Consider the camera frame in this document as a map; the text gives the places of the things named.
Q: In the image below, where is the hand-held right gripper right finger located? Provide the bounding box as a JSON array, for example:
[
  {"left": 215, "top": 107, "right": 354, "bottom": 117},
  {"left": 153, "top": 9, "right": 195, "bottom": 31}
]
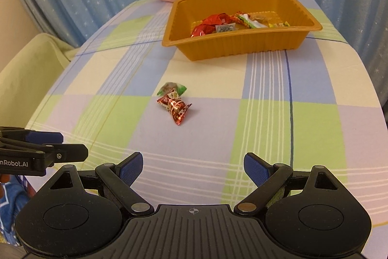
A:
[{"left": 234, "top": 152, "right": 347, "bottom": 215}]

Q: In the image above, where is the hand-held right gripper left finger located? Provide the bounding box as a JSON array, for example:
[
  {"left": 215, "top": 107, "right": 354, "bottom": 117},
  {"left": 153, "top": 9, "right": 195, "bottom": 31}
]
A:
[{"left": 41, "top": 152, "right": 155, "bottom": 215}]

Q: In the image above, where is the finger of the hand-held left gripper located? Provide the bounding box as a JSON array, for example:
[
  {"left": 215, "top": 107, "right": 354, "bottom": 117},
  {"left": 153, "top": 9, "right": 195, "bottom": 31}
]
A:
[
  {"left": 0, "top": 138, "right": 89, "bottom": 163},
  {"left": 0, "top": 126, "right": 64, "bottom": 145}
]

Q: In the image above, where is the orange plastic tray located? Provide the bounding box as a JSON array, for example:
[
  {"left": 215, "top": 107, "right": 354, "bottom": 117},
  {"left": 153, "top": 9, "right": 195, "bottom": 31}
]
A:
[{"left": 162, "top": 0, "right": 322, "bottom": 62}]

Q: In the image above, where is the blue printed cloth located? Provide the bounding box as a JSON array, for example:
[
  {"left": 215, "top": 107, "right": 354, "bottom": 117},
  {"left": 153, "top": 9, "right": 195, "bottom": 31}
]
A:
[{"left": 0, "top": 177, "right": 34, "bottom": 244}]

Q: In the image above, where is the cream yellow cloth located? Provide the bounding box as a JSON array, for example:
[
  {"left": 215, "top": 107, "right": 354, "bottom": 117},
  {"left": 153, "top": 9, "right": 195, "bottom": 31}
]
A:
[{"left": 0, "top": 33, "right": 76, "bottom": 129}]

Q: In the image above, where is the checked pastel tablecloth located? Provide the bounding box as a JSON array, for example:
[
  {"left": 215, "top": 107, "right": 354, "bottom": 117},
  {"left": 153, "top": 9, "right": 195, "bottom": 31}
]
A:
[{"left": 24, "top": 0, "right": 388, "bottom": 229}]

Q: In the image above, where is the shiny red foil candy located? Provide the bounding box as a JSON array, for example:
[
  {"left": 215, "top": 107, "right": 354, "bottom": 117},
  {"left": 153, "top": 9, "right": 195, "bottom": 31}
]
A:
[{"left": 157, "top": 90, "right": 193, "bottom": 126}]

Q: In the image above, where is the green wrapped candy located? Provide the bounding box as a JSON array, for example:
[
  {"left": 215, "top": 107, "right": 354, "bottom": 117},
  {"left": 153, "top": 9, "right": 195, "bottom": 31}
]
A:
[{"left": 156, "top": 81, "right": 187, "bottom": 96}]

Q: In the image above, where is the silver green snack packet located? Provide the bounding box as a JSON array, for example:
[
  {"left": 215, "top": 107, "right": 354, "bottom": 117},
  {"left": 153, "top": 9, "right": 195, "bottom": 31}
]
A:
[{"left": 238, "top": 13, "right": 269, "bottom": 29}]

